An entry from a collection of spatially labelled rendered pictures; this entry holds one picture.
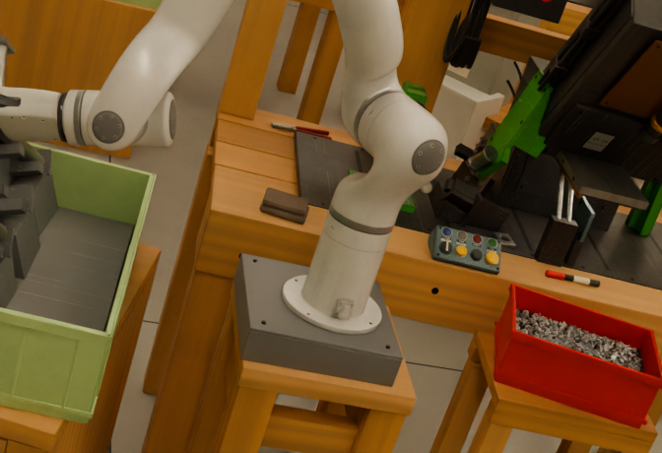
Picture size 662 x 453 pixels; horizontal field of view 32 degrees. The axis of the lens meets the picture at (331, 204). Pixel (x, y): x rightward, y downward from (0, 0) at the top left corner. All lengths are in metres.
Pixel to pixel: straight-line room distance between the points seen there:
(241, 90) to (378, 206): 1.01
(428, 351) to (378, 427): 1.91
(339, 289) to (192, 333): 0.57
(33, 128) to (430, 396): 2.25
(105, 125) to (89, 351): 0.36
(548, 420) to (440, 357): 1.69
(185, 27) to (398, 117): 0.42
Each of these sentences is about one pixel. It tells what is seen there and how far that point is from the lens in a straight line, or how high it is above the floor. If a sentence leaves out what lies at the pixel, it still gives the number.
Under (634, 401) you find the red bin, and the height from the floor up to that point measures 0.86.
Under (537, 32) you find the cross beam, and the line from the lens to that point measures 3.08.
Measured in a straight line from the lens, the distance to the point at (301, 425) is 2.13.
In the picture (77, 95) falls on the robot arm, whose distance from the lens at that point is 1.78.
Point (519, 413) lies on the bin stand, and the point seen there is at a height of 0.78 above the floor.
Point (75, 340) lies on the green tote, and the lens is 1.82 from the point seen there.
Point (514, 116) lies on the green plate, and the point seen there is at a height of 1.16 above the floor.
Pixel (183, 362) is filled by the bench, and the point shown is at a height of 0.52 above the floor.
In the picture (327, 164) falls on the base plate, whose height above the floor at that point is 0.90.
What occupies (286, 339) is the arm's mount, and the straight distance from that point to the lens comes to 2.02.
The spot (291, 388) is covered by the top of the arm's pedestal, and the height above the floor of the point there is 0.83.
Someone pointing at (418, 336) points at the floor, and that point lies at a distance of 4.09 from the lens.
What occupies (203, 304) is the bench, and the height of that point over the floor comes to 0.67.
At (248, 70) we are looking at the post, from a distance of 2.93.
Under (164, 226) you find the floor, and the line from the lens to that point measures 4.28.
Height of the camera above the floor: 1.93
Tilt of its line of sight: 24 degrees down
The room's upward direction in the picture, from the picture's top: 18 degrees clockwise
